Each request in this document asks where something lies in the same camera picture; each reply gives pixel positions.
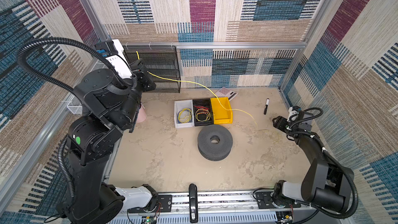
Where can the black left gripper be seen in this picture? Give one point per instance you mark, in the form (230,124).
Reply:
(137,69)

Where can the black plastic bin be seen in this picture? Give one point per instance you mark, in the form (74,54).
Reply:
(202,112)

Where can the black mesh shelf rack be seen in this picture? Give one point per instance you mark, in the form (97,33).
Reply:
(161,61)

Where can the white wire mesh basket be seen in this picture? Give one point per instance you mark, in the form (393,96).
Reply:
(74,106)

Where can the yellow plastic bin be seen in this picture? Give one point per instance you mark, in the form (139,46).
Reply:
(221,109)

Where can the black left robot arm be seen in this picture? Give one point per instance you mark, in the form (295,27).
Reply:
(110,107)

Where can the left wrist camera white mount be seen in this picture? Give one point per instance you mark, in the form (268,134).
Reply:
(113,51)

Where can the grey perforated cable spool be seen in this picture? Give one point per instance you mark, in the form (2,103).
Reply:
(215,142)

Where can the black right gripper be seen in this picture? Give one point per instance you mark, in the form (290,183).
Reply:
(279,122)

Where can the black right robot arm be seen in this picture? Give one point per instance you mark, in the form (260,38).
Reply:
(328,186)

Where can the pink pen cup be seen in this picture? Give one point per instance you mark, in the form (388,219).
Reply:
(141,116)

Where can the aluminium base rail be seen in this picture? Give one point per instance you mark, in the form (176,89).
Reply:
(225,207)

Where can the black white marker pen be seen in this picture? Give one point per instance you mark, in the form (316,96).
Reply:
(266,106)

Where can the white plastic bin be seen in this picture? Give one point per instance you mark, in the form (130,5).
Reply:
(183,114)

